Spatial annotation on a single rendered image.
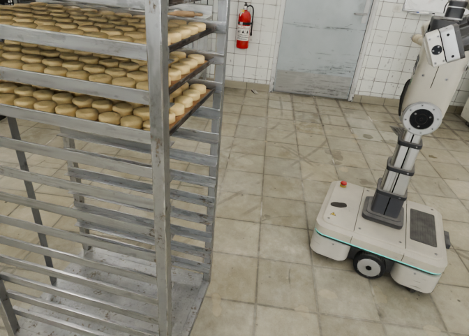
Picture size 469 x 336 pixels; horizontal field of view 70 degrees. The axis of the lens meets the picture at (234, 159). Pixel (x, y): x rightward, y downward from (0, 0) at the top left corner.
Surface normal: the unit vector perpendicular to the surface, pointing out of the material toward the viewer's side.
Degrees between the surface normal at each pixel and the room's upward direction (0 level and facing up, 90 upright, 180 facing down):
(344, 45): 90
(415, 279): 90
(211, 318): 0
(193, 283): 0
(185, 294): 0
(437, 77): 90
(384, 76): 90
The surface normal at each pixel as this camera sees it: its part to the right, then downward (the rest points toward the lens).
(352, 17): -0.11, 0.48
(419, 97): -0.43, 0.57
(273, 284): 0.08, -0.87
